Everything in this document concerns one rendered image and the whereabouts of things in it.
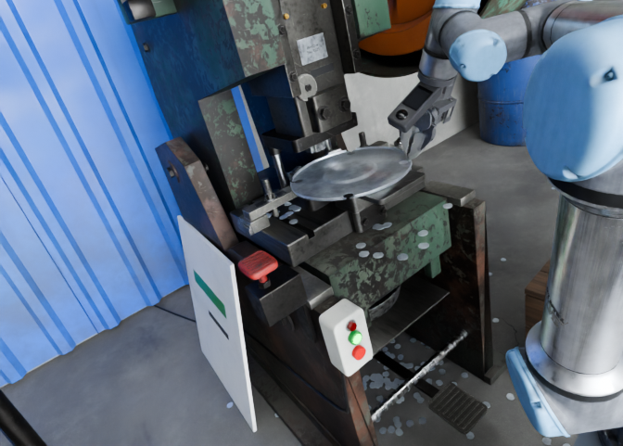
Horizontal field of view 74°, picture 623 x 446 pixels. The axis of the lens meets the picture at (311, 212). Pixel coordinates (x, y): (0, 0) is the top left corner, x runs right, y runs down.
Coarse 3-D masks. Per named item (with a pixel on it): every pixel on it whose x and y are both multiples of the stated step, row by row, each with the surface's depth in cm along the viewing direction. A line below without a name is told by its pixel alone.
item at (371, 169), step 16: (320, 160) 110; (336, 160) 107; (352, 160) 103; (368, 160) 100; (384, 160) 99; (400, 160) 97; (304, 176) 102; (320, 176) 100; (336, 176) 96; (352, 176) 94; (368, 176) 93; (384, 176) 91; (400, 176) 88; (304, 192) 94; (320, 192) 92; (336, 192) 90; (352, 192) 88; (368, 192) 85
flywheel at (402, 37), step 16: (400, 0) 110; (416, 0) 106; (432, 0) 102; (480, 0) 92; (400, 16) 112; (416, 16) 108; (384, 32) 114; (400, 32) 110; (416, 32) 106; (368, 48) 122; (384, 48) 117; (400, 48) 112; (416, 48) 108
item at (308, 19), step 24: (288, 0) 83; (312, 0) 86; (288, 24) 85; (312, 24) 88; (312, 48) 89; (336, 48) 93; (312, 72) 91; (336, 72) 94; (312, 96) 89; (336, 96) 92; (288, 120) 96; (312, 120) 92; (336, 120) 94
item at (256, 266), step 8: (248, 256) 79; (256, 256) 78; (264, 256) 77; (272, 256) 77; (240, 264) 77; (248, 264) 76; (256, 264) 76; (264, 264) 75; (272, 264) 75; (248, 272) 74; (256, 272) 74; (264, 272) 74; (264, 280) 78
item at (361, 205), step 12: (408, 180) 87; (420, 180) 87; (384, 192) 85; (396, 192) 84; (336, 204) 100; (348, 204) 96; (360, 204) 96; (372, 204) 98; (384, 204) 100; (360, 216) 96; (372, 216) 99; (384, 216) 101; (360, 228) 98
